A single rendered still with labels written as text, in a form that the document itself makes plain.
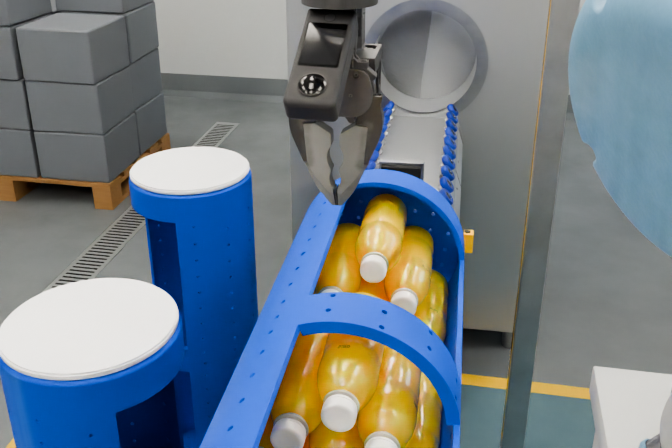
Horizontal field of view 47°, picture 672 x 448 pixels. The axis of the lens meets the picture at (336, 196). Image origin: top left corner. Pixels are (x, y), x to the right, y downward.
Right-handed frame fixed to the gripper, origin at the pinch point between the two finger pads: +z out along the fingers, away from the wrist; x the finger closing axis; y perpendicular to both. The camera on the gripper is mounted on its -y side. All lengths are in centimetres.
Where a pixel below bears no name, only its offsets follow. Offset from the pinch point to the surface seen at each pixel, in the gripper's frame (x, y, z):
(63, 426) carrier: 43, 13, 46
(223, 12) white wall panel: 159, 477, 78
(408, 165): -2, 91, 33
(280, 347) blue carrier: 6.2, -0.3, 18.7
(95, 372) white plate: 38, 15, 37
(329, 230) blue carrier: 5.5, 28.2, 18.4
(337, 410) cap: -0.8, -3.7, 23.7
